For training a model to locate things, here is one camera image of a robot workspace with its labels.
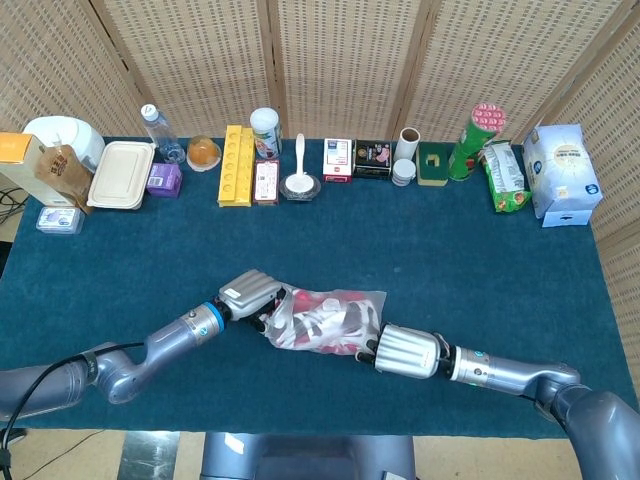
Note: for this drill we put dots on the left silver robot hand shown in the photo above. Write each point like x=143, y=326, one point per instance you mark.
x=250, y=292

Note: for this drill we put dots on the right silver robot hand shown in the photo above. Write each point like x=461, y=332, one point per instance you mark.
x=410, y=352

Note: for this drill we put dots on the frosted plastic zip bag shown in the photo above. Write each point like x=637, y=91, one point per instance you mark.
x=372, y=300

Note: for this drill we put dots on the red white patterned clothes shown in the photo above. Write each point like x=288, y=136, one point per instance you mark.
x=345, y=320

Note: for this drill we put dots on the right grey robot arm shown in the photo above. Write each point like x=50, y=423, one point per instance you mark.
x=520, y=375

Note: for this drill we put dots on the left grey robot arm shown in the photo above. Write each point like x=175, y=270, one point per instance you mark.
x=170, y=337

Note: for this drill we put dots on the green snack bag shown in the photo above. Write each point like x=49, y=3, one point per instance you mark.
x=505, y=175

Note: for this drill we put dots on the blue table cloth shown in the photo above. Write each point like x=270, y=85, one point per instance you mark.
x=150, y=260

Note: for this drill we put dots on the dark red labelled box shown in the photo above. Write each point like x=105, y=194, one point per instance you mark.
x=266, y=182

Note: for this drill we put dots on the dark glass bowl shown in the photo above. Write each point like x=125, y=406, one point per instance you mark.
x=312, y=192

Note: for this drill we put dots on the yellow plastic egg tray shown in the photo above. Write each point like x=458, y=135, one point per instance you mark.
x=234, y=170

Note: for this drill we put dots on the small purple box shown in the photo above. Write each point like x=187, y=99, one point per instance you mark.
x=164, y=180

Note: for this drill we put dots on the white rice spoon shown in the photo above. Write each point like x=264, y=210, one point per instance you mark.
x=300, y=155

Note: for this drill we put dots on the orange jelly cup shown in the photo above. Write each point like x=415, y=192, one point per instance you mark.
x=202, y=152

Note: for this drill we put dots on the grey robot torso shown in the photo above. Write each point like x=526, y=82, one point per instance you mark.
x=300, y=460

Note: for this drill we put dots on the red and white box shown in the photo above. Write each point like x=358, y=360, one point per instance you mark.
x=337, y=160

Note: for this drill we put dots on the white printed cylindrical can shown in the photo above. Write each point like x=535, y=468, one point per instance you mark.
x=266, y=132

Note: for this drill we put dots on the beige lidded lunch box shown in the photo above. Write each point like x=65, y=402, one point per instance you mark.
x=120, y=175

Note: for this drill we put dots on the small white jar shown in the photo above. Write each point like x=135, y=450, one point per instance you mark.
x=404, y=172

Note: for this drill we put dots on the black printed box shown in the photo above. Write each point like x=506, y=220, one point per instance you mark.
x=372, y=160

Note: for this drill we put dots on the clear plastic water bottle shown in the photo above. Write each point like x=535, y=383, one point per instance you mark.
x=160, y=132

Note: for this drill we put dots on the green and yellow sponge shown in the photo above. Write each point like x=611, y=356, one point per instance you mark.
x=432, y=165

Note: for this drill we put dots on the clear box with purple contents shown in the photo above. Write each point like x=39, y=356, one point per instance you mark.
x=59, y=220

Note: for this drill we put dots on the white cardboard tube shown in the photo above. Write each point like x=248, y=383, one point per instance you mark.
x=408, y=145

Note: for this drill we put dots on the green chips tube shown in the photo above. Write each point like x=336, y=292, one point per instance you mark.
x=472, y=145

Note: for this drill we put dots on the brown paper pouch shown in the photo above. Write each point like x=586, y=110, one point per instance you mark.
x=62, y=175

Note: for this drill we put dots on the white rice cooker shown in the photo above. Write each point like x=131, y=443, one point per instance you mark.
x=65, y=135

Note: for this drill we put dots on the woven rattan folding screen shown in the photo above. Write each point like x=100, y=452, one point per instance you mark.
x=350, y=60

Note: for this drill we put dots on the orange and beige carton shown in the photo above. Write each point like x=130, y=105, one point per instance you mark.
x=20, y=170

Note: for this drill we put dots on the black caster wheel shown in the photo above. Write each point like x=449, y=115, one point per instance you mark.
x=17, y=436

